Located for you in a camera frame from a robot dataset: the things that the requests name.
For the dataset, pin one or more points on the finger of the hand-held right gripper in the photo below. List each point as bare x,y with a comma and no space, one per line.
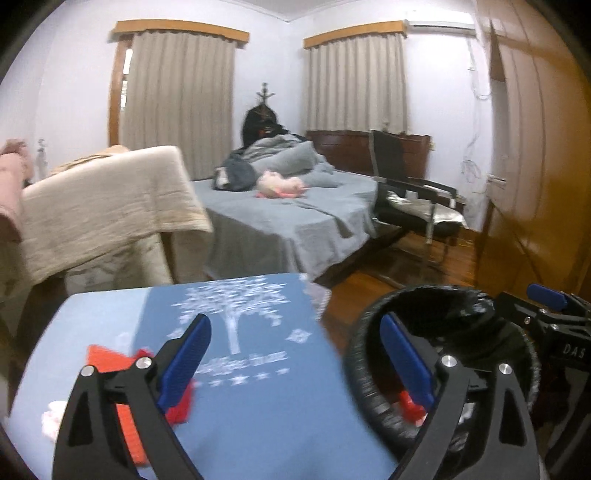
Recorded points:
547,295
517,305

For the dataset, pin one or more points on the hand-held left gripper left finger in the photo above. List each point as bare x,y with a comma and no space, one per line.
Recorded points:
184,364

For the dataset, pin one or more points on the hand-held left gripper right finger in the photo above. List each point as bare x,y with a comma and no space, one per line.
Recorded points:
406,364

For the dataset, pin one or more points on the black bin with bag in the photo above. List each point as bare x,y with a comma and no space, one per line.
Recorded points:
369,369

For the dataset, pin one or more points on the red ribbon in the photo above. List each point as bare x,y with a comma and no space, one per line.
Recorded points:
408,406

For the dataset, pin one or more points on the orange mesh cloth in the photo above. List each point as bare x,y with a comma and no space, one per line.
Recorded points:
104,357

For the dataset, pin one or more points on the blue tree print tablecloth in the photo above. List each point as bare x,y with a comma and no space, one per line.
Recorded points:
277,415

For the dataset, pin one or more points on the wooden wardrobe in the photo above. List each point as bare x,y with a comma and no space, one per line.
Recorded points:
535,161

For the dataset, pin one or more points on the white crumpled tissue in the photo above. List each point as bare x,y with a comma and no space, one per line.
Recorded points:
53,417

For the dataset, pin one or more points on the silver cushion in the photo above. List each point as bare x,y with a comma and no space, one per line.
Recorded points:
415,205

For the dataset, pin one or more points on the bed with grey sheet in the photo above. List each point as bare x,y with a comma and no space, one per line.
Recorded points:
277,226

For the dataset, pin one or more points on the beige towel on rack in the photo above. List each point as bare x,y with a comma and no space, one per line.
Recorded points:
106,207

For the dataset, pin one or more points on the black chair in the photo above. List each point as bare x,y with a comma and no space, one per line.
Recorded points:
392,161

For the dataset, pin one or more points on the dark grey garment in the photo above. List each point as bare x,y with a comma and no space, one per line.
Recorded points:
235,175

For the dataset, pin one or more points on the pink plush toy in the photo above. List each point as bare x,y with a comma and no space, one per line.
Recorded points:
279,184

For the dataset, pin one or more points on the dark wooden headboard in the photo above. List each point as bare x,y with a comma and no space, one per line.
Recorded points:
341,147

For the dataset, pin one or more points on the grey duvet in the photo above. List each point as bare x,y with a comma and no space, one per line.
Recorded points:
291,157

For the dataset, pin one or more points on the pink jacket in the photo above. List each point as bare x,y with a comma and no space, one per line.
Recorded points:
11,194

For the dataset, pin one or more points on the wide beige curtain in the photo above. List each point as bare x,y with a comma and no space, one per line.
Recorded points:
178,106

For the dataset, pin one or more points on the narrow beige curtain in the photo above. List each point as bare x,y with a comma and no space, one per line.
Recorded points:
358,83

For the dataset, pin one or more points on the wooden coat rack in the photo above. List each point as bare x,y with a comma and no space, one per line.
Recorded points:
265,94

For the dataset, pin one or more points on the white air conditioner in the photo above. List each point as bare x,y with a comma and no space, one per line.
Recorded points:
438,24

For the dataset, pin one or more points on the narrow wooden pelmet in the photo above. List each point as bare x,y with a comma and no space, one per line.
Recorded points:
353,33

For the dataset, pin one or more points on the wide wooden pelmet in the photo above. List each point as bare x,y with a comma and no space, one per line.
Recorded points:
180,31

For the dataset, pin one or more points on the white wall fixture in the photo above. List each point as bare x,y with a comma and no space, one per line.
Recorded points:
41,157

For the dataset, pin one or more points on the wooden window frame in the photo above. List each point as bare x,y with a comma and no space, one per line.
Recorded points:
117,92

